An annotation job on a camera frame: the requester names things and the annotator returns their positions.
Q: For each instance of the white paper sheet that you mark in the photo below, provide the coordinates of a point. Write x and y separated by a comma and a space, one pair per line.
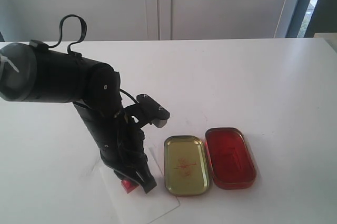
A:
137, 206

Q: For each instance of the dark window frame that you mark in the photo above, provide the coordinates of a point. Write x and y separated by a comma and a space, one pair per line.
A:
322, 18

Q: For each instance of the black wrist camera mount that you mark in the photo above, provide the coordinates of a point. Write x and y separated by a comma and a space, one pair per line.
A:
147, 111

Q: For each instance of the red ink pad tin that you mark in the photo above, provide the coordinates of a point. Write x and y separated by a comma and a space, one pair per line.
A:
230, 161

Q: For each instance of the white zip tie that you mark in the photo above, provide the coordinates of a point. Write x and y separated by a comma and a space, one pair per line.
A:
5, 60

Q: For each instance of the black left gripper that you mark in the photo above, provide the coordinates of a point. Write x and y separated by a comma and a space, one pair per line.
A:
120, 144

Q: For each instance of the red rubber stamp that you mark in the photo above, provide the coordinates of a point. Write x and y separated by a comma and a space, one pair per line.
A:
129, 185

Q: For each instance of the white cabinet doors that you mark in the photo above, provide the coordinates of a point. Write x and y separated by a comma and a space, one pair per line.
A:
22, 20

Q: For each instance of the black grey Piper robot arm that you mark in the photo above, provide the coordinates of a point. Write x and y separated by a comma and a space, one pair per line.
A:
34, 73

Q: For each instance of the gold metal tin lid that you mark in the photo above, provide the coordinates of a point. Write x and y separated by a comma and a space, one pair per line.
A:
185, 166

